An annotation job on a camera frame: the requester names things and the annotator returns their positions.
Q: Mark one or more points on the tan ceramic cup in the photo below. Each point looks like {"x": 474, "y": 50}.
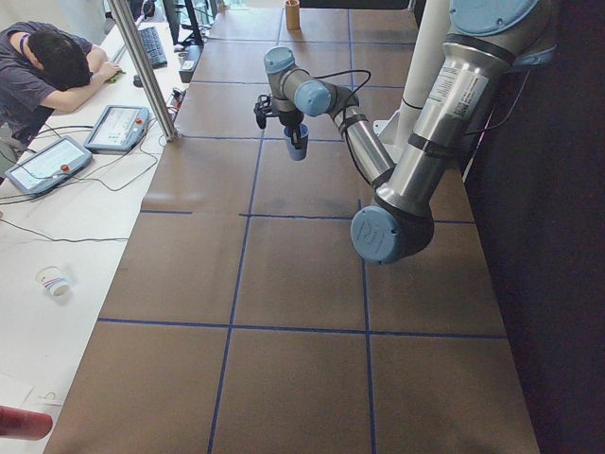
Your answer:
{"x": 292, "y": 15}

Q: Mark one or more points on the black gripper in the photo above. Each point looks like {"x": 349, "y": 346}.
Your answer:
{"x": 288, "y": 119}

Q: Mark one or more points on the near teach pendant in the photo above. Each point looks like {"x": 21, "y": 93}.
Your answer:
{"x": 49, "y": 167}

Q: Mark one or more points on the blue ribbed plastic cup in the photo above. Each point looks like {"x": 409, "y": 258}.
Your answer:
{"x": 297, "y": 142}

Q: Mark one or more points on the far teach pendant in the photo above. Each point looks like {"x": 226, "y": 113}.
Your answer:
{"x": 118, "y": 129}

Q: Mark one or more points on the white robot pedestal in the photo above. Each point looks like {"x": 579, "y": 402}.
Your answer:
{"x": 426, "y": 63}

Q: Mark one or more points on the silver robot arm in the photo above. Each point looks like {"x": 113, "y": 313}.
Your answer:
{"x": 462, "y": 50}

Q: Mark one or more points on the person in grey shirt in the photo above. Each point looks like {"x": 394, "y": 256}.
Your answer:
{"x": 45, "y": 69}

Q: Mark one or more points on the paper cup on side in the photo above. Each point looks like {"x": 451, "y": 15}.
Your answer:
{"x": 53, "y": 281}

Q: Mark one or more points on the black keyboard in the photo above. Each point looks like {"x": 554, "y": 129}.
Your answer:
{"x": 153, "y": 47}

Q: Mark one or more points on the red cylinder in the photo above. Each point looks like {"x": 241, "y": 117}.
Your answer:
{"x": 24, "y": 424}

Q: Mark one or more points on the aluminium frame post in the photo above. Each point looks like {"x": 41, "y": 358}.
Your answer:
{"x": 129, "y": 31}

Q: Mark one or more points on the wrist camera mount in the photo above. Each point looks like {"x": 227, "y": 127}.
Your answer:
{"x": 263, "y": 110}

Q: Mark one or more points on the teach pendant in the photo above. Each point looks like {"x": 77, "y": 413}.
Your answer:
{"x": 118, "y": 129}
{"x": 49, "y": 167}

